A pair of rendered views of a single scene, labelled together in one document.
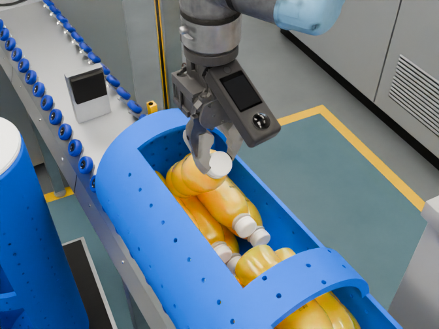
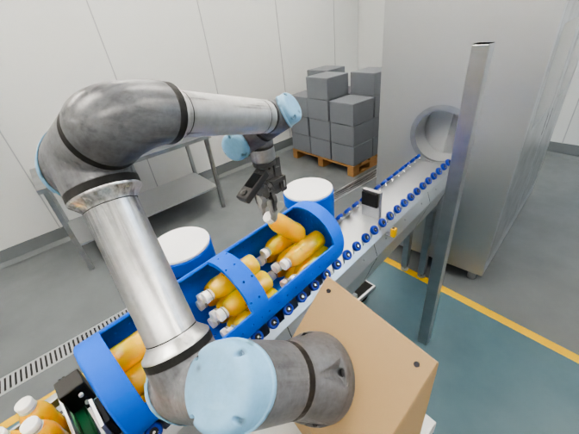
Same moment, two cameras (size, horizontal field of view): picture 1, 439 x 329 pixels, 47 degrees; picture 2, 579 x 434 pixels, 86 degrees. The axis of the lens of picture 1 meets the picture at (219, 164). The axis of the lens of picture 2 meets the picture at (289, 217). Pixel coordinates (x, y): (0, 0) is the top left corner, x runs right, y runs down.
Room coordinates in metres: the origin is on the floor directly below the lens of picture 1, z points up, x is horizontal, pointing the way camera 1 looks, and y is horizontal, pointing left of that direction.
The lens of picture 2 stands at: (0.46, -0.89, 1.85)
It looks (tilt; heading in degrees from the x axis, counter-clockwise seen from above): 33 degrees down; 80
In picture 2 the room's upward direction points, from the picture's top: 7 degrees counter-clockwise
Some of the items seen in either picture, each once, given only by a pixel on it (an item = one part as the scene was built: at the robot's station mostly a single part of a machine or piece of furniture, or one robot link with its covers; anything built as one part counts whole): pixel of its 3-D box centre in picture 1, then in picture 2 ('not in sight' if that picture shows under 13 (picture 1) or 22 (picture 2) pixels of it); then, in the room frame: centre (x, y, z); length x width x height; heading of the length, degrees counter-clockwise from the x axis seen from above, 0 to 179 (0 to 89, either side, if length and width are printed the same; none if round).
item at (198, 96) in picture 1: (208, 79); (268, 176); (0.57, 0.02, 1.43); 0.09 x 0.08 x 0.12; 32
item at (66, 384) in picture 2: not in sight; (76, 393); (-0.15, -0.21, 0.95); 0.10 x 0.07 x 0.10; 122
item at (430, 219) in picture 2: not in sight; (426, 244); (1.75, 0.67, 0.31); 0.06 x 0.06 x 0.63; 32
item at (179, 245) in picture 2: not in sight; (179, 244); (0.16, 0.36, 1.03); 0.28 x 0.28 x 0.01
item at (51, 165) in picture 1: (44, 146); (407, 238); (1.67, 0.79, 0.31); 0.06 x 0.06 x 0.63; 32
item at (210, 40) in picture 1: (208, 29); (262, 153); (0.57, 0.01, 1.51); 0.08 x 0.08 x 0.05
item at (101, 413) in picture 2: not in sight; (108, 421); (-0.01, -0.35, 0.99); 0.10 x 0.02 x 0.12; 122
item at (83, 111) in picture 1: (89, 94); (370, 203); (1.12, 0.36, 1.00); 0.10 x 0.04 x 0.15; 122
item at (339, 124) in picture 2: not in sight; (338, 117); (2.10, 3.25, 0.59); 1.20 x 0.80 x 1.19; 116
